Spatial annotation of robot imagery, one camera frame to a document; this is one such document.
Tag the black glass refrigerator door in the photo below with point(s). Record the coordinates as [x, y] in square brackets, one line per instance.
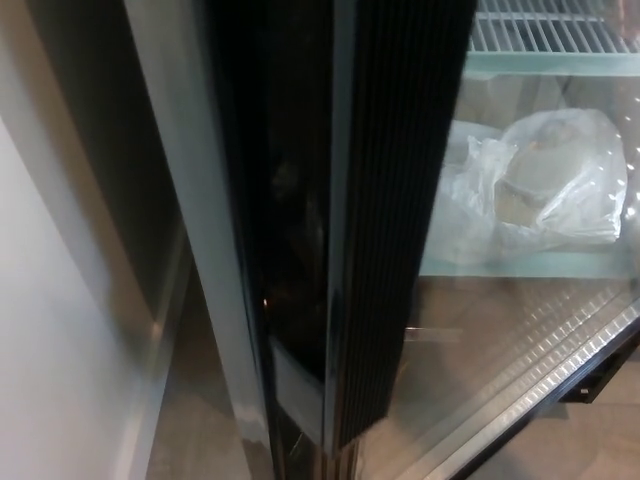
[400, 150]

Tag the black display refrigerator cabinet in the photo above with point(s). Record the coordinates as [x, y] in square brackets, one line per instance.
[240, 150]

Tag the clear plastic bag with food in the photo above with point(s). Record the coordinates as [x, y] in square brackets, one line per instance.
[545, 185]

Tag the pale green glass shelf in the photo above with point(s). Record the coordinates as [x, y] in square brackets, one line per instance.
[540, 62]

